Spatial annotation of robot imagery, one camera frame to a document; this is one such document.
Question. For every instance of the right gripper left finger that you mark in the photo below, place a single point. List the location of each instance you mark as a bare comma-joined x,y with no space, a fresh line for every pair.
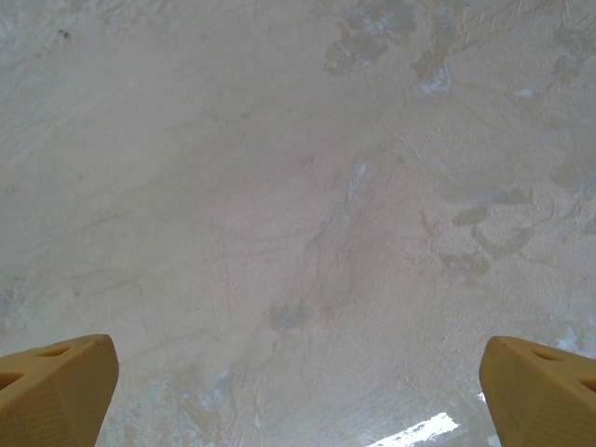
51,400

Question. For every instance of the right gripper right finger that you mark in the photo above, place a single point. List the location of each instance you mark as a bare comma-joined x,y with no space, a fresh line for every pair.
540,400

